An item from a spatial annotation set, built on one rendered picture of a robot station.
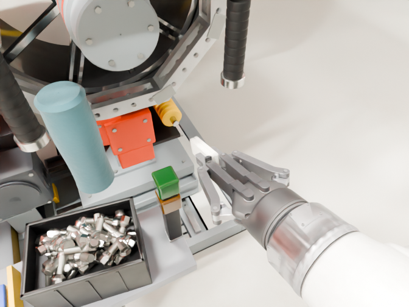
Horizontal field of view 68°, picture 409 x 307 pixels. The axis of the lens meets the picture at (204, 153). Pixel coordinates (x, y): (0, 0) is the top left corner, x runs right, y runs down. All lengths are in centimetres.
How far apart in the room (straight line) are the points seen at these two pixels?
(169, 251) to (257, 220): 36
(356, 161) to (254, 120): 53
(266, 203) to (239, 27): 27
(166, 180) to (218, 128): 106
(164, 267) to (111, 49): 43
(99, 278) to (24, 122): 28
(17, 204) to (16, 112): 63
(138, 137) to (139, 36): 37
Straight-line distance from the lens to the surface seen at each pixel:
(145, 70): 84
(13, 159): 104
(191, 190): 117
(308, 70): 208
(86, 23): 50
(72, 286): 60
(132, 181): 109
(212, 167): 45
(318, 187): 141
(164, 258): 69
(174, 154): 115
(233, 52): 52
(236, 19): 50
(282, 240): 33
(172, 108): 84
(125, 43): 53
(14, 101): 46
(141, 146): 86
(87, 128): 63
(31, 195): 105
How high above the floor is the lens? 108
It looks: 48 degrees down
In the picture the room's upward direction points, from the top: straight up
